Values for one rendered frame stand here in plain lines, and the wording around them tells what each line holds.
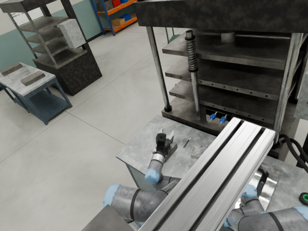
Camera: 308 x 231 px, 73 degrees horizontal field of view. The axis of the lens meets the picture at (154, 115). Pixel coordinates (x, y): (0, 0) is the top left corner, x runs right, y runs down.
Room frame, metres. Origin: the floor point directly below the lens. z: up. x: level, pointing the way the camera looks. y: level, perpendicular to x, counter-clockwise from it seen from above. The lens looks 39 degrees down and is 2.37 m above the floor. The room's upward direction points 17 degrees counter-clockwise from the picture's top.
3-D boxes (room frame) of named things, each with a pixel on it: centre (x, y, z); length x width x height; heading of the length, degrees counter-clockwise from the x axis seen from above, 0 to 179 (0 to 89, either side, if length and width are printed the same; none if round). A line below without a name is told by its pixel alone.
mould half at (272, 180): (0.73, -0.54, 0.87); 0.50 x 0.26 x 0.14; 130
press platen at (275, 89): (1.78, -0.87, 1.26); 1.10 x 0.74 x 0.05; 40
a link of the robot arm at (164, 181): (0.68, 0.07, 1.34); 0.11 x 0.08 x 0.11; 62
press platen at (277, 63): (1.79, -0.88, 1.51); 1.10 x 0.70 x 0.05; 40
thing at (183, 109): (1.75, -0.84, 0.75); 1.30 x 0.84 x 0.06; 40
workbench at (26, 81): (4.52, 2.51, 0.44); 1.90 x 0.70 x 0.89; 39
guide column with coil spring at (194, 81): (1.66, -0.47, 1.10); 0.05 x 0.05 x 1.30
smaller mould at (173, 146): (1.34, -0.01, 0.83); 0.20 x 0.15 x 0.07; 130
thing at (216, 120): (1.66, -0.81, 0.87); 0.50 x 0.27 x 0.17; 130
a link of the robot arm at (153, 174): (0.69, 0.09, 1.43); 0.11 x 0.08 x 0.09; 152
